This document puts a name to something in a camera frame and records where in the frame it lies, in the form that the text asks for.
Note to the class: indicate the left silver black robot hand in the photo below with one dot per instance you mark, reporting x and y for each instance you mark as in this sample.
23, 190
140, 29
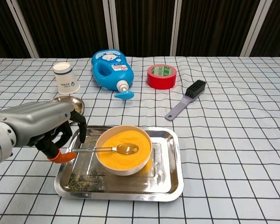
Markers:
37, 119

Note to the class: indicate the metal spoon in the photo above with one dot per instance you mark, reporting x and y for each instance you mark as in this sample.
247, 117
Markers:
127, 148

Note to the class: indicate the beige round bowl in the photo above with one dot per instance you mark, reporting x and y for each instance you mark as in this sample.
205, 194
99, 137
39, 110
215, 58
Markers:
121, 171

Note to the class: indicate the round steel plate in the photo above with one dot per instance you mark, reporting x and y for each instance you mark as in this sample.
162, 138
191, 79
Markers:
78, 105

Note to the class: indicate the white paper cup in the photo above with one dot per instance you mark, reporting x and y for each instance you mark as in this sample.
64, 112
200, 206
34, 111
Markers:
66, 81

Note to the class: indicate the blue pump detergent bottle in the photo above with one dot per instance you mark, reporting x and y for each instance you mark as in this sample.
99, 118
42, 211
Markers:
114, 74

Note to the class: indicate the red tape roll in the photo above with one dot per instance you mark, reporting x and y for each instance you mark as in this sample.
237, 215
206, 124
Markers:
161, 81

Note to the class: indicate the black folding partition screen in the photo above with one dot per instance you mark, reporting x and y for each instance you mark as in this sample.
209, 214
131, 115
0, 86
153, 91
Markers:
142, 23

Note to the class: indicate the rectangular steel tray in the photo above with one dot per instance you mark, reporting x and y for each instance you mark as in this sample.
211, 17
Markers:
163, 186

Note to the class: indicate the grey brush black bristles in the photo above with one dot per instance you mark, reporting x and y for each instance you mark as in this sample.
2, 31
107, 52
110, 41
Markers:
182, 103

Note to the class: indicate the white black checkered tablecloth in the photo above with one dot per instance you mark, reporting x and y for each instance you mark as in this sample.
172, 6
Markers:
224, 163

